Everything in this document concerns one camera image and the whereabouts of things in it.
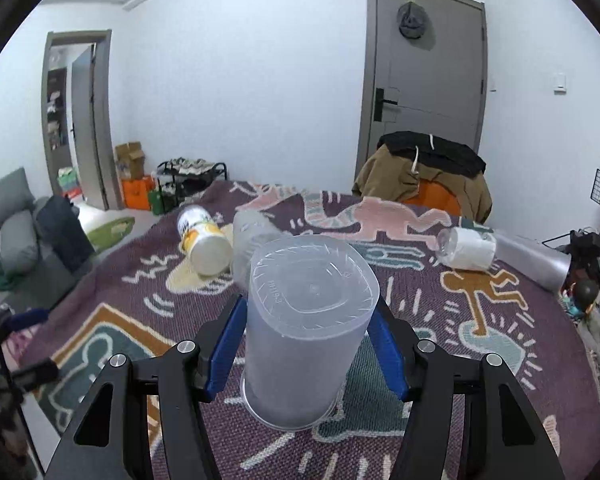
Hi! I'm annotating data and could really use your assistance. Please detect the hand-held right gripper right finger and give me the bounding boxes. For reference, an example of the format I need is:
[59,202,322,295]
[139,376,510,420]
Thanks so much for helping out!
[368,299,566,480]

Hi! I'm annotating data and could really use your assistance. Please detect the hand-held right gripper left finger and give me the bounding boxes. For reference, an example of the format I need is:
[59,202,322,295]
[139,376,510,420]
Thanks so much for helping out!
[44,293,248,480]

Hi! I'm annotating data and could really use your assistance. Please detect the clear plastic cup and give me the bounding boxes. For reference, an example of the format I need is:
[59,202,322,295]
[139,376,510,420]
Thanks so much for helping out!
[240,234,381,430]
[230,210,291,286]

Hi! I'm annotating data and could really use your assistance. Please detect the clear plastic cup behind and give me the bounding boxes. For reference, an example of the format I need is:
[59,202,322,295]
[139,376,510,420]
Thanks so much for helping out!
[230,210,291,286]

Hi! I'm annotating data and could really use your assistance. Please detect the clear cup with white label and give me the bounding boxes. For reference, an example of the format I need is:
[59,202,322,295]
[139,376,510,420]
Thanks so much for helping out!
[436,226,497,270]

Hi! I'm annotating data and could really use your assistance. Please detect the grey frosted plastic cup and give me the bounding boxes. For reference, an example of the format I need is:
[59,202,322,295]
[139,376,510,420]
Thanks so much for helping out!
[490,230,572,292]

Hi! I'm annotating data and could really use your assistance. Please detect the printed purple blanket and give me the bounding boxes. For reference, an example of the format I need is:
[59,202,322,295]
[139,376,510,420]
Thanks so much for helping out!
[19,180,600,480]

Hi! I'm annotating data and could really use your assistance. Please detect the orange chair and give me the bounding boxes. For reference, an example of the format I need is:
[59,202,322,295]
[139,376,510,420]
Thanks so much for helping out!
[405,180,462,208]

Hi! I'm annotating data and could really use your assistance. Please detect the green floor mat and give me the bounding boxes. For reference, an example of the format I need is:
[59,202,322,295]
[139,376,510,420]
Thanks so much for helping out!
[84,216,137,254]

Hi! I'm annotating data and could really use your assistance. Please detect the black shoe rack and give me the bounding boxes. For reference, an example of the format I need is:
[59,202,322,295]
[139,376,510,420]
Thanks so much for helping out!
[156,158,229,214]

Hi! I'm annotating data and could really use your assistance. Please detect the brown jacket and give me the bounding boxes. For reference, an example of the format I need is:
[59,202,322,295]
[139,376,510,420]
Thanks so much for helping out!
[352,149,493,225]

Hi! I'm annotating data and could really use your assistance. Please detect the orange bag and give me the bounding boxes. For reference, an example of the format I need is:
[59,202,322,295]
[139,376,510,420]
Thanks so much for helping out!
[121,175,157,210]

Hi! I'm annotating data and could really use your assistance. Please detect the dark blue backpack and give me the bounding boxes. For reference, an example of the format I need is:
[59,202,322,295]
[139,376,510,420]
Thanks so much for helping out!
[35,195,97,274]

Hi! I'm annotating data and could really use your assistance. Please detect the black garment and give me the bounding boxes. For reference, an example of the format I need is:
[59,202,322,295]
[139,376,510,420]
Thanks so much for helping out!
[377,131,487,179]

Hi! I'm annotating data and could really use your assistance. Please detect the cardboard box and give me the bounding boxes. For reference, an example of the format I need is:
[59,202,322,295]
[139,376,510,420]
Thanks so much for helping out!
[114,142,147,182]

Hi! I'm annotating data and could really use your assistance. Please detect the grey cushion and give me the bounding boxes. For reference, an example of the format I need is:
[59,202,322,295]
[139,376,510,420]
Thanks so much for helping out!
[0,209,41,279]

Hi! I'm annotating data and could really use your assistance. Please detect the grey sofa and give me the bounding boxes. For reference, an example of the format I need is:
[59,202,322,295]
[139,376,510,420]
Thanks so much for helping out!
[0,167,81,321]

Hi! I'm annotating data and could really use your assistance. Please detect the grey open door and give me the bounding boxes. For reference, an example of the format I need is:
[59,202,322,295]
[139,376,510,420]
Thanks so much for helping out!
[70,44,112,211]

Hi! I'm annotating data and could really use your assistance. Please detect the grey closed door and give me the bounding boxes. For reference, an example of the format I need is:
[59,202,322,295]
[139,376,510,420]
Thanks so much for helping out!
[356,0,489,196]

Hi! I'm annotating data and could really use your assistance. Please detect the grey hat on door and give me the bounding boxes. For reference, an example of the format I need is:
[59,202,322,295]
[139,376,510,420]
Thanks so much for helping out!
[396,1,427,40]

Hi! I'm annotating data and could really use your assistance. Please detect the black door handle lock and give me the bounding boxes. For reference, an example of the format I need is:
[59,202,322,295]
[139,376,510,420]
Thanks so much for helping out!
[373,88,399,122]

